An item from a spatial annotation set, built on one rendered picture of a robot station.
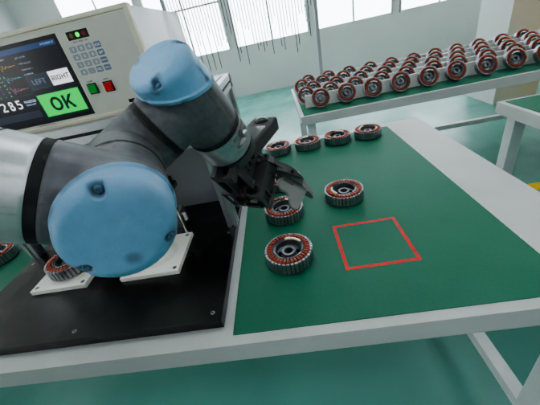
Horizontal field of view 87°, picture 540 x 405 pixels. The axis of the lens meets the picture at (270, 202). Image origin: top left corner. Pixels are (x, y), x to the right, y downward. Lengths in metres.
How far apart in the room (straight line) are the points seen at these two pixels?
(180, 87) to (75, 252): 0.18
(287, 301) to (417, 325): 0.24
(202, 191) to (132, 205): 0.78
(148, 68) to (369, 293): 0.52
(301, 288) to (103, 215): 0.49
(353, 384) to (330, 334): 0.79
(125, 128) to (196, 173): 0.62
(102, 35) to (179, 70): 0.48
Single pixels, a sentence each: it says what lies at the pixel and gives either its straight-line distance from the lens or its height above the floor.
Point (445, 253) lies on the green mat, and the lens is 0.72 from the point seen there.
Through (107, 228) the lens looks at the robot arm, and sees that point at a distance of 0.20.
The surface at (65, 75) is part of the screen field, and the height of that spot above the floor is 1.22.
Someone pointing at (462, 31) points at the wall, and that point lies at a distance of 8.07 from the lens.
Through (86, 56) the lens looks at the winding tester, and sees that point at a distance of 0.80.
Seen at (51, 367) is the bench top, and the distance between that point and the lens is 0.77.
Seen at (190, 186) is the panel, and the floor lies 0.84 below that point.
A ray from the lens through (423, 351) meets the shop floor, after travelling 1.45.
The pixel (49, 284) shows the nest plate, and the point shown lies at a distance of 0.94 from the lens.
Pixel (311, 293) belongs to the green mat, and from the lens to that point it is 0.62.
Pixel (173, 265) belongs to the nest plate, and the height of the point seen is 0.78.
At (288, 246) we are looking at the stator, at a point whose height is 0.78.
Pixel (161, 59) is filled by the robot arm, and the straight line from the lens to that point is 0.33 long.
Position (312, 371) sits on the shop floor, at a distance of 1.38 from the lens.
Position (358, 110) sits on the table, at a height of 0.72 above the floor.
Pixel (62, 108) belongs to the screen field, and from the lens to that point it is 0.87.
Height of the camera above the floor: 1.22
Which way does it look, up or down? 31 degrees down
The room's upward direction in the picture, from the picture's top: 13 degrees counter-clockwise
